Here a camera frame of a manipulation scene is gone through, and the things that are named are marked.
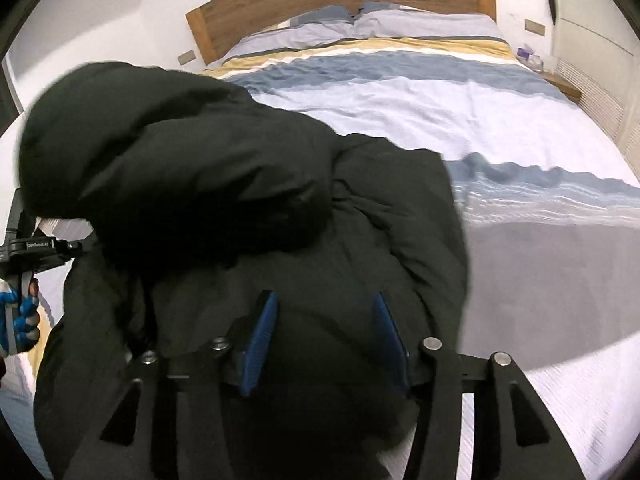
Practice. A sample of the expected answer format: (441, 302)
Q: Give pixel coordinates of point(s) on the dark window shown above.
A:
(7, 90)

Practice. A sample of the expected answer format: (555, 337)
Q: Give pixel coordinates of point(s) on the beige wall socket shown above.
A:
(535, 27)
(187, 56)

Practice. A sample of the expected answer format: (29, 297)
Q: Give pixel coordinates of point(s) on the bed with striped duvet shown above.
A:
(450, 110)

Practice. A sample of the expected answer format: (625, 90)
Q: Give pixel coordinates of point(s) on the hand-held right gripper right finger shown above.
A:
(387, 330)

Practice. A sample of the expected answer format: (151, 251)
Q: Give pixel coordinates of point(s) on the striped pillow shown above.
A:
(300, 30)
(425, 22)

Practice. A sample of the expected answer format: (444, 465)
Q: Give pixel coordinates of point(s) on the wooden nightstand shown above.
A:
(562, 84)

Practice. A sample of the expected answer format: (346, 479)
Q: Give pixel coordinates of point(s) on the person's left hand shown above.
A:
(25, 327)

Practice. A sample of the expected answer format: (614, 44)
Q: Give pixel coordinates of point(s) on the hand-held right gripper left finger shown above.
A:
(260, 340)

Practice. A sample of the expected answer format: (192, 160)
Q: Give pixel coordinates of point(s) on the white wardrobe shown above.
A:
(600, 35)

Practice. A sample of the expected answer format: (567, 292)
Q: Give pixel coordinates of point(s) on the black hooded jacket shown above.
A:
(225, 185)

